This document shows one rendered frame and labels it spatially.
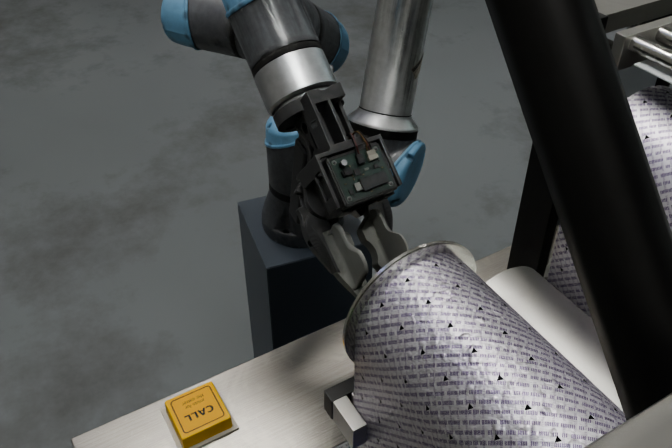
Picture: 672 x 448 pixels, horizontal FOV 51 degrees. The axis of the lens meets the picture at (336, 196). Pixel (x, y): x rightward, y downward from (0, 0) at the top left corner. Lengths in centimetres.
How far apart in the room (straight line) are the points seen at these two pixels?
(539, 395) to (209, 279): 205
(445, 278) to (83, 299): 205
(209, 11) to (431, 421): 51
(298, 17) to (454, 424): 40
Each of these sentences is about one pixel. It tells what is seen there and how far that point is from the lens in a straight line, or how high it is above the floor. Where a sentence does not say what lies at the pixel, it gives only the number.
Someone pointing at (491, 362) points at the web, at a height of 131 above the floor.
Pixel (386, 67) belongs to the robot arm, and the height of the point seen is 123.
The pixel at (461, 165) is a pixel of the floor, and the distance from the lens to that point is 306.
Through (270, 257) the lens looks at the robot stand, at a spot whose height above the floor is 90.
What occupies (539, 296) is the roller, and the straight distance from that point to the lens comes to 71.
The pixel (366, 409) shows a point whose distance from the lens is 68.
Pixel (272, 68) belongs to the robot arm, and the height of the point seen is 142.
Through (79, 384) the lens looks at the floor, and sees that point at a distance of 231.
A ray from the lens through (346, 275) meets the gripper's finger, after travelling 67.
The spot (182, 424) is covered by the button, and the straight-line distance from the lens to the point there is 99.
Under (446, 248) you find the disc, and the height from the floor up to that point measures 131.
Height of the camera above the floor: 173
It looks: 37 degrees down
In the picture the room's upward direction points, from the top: straight up
